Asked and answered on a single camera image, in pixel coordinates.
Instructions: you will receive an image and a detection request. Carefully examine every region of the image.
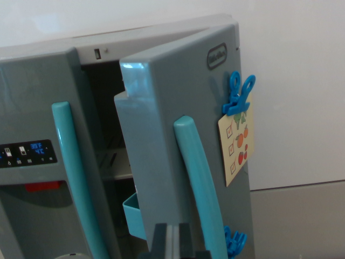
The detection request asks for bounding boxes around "grey door with display panel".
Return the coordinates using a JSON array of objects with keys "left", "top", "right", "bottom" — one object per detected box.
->
[{"left": 0, "top": 47, "right": 122, "bottom": 259}]

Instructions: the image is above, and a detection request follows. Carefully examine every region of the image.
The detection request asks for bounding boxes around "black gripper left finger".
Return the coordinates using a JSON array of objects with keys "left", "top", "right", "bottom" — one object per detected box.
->
[{"left": 139, "top": 223, "right": 174, "bottom": 259}]

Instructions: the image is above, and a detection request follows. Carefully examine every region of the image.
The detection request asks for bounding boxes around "blue clip without card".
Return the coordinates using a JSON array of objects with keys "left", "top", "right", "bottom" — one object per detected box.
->
[{"left": 223, "top": 225, "right": 248, "bottom": 259}]

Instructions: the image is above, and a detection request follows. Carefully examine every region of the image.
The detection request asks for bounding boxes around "cream shopping list card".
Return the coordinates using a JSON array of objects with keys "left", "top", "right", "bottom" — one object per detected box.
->
[{"left": 217, "top": 93, "right": 256, "bottom": 188}]

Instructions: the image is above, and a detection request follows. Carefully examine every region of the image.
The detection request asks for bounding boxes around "blue clip holding card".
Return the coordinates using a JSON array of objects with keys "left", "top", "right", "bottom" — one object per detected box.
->
[{"left": 222, "top": 71, "right": 256, "bottom": 117}]

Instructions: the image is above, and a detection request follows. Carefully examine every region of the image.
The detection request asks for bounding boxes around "teal handle of display door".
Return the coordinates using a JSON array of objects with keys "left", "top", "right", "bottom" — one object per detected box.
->
[{"left": 51, "top": 101, "right": 110, "bottom": 259}]

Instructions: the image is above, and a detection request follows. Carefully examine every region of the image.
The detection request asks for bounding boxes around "grey toy fridge body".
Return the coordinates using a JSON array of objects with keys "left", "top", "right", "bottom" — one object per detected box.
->
[{"left": 0, "top": 13, "right": 240, "bottom": 243}]

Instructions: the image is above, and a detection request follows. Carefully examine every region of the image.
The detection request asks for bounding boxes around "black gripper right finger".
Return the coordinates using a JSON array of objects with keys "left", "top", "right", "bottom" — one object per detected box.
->
[{"left": 174, "top": 223, "right": 212, "bottom": 259}]

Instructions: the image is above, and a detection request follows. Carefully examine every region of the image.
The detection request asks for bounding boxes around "white fridge shelf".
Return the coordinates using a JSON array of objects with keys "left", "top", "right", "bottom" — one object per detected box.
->
[{"left": 95, "top": 148, "right": 134, "bottom": 181}]

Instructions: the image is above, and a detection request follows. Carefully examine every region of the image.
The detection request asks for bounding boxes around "teal handle of logo door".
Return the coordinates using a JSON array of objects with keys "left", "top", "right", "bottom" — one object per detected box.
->
[{"left": 173, "top": 115, "right": 227, "bottom": 259}]

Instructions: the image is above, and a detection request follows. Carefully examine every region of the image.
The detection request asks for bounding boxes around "red dispenser lever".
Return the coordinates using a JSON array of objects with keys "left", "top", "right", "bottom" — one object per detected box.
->
[{"left": 25, "top": 181, "right": 63, "bottom": 193}]

